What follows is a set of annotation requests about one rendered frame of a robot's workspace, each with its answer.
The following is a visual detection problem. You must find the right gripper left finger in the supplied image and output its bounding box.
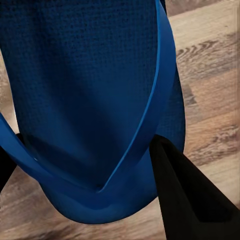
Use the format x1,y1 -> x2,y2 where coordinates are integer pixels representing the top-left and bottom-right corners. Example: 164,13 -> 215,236
0,133 -> 25,192

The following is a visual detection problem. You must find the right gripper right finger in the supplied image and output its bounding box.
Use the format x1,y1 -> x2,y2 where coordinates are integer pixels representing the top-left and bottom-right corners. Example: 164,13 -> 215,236
149,134 -> 240,240

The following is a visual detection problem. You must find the sandal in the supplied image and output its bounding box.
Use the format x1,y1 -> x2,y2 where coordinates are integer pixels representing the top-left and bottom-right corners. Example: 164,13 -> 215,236
0,0 -> 186,225

